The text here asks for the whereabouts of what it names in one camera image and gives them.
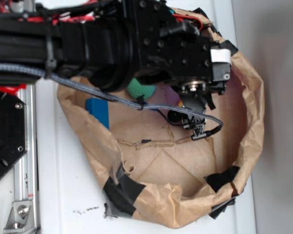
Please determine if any grey braided cable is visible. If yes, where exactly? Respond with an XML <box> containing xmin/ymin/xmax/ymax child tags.
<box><xmin>0</xmin><ymin>61</ymin><xmax>224</xmax><ymax>135</ymax></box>

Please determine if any blue block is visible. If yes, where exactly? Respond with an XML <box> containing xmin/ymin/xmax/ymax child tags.
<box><xmin>85</xmin><ymin>97</ymin><xmax>109</xmax><ymax>129</ymax></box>

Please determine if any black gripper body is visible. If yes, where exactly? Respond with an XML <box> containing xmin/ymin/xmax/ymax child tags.
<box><xmin>133</xmin><ymin>0</ymin><xmax>231</xmax><ymax>95</ymax></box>

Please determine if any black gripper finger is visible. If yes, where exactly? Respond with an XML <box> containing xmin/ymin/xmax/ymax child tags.
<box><xmin>180</xmin><ymin>94</ymin><xmax>216</xmax><ymax>114</ymax></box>

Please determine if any green golf ball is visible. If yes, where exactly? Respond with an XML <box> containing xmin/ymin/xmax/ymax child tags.
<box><xmin>126</xmin><ymin>78</ymin><xmax>156</xmax><ymax>99</ymax></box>

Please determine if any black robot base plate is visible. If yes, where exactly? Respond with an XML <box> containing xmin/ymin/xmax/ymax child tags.
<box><xmin>0</xmin><ymin>92</ymin><xmax>26</xmax><ymax>180</ymax></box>

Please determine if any brown paper bag bin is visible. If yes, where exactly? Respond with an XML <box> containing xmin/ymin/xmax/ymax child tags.
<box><xmin>56</xmin><ymin>6</ymin><xmax>266</xmax><ymax>230</ymax></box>

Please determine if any aluminium extrusion rail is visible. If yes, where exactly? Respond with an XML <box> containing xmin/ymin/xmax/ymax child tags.
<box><xmin>14</xmin><ymin>85</ymin><xmax>40</xmax><ymax>234</ymax></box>

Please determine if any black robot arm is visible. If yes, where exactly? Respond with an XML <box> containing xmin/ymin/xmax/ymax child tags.
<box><xmin>0</xmin><ymin>0</ymin><xmax>231</xmax><ymax>109</ymax></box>

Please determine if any yellow rubber duck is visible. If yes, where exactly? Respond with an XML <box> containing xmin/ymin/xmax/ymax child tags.
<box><xmin>178</xmin><ymin>101</ymin><xmax>184</xmax><ymax>107</ymax></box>

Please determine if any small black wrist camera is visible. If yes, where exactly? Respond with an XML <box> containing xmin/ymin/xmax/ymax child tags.
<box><xmin>167</xmin><ymin>110</ymin><xmax>207</xmax><ymax>140</ymax></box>

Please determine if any metal corner bracket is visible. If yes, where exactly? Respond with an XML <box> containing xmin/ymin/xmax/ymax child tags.
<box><xmin>3</xmin><ymin>200</ymin><xmax>37</xmax><ymax>234</ymax></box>

